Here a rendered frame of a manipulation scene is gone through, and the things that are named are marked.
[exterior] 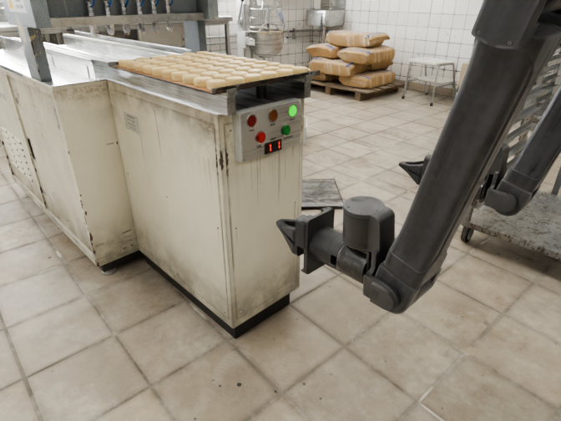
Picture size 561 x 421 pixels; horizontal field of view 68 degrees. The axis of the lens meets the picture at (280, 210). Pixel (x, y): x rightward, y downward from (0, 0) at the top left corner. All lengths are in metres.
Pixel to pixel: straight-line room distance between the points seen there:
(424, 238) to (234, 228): 0.84
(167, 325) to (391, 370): 0.83
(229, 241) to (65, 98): 0.79
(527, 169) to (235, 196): 0.75
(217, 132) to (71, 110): 0.70
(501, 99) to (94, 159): 1.53
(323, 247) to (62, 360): 1.23
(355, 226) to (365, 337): 1.08
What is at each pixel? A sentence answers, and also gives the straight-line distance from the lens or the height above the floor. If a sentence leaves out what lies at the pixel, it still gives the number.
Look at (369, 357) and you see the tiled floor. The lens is 1.56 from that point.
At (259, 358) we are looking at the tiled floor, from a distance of 1.52.
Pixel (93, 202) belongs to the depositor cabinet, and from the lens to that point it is 1.81.
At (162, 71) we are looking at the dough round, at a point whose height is 0.92.
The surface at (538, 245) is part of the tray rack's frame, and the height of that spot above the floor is 0.15.
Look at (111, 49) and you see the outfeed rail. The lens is 2.40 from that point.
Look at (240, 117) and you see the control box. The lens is 1.13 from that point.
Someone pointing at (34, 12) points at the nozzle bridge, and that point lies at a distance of 1.64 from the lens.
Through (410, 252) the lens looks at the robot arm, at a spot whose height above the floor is 0.84.
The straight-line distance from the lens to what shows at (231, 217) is 1.26.
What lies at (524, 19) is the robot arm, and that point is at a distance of 0.39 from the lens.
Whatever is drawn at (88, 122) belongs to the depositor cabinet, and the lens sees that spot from 1.72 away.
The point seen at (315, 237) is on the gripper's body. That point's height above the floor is 0.78.
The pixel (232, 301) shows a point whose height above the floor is 0.21.
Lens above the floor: 1.12
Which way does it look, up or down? 28 degrees down
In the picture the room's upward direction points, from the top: straight up
